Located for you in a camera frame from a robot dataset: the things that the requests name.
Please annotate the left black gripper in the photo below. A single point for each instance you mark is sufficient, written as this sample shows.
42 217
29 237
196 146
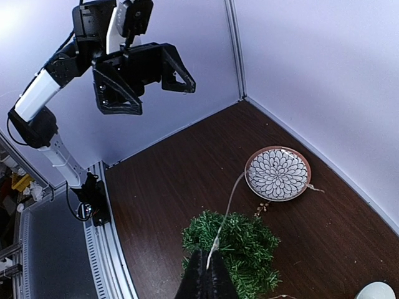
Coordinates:
117 87

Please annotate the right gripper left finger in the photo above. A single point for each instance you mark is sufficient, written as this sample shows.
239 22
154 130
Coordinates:
194 281

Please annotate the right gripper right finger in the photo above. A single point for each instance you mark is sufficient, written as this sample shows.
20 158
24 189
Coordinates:
220 283

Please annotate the small green christmas tree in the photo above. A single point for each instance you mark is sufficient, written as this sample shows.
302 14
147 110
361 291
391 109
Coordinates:
246 245

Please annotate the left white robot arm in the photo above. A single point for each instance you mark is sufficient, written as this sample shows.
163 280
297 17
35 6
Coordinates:
37 125

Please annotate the patterned ceramic plate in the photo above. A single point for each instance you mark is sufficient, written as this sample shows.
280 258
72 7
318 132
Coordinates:
277 173

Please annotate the white ceramic bowl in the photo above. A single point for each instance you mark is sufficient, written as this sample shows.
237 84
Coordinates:
376 290

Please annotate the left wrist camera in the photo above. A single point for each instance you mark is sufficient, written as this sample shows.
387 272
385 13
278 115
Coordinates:
129 20

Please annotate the left aluminium frame post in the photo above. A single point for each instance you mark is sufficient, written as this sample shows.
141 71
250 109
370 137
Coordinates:
233 28

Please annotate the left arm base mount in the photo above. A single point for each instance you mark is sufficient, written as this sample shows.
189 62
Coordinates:
93 201

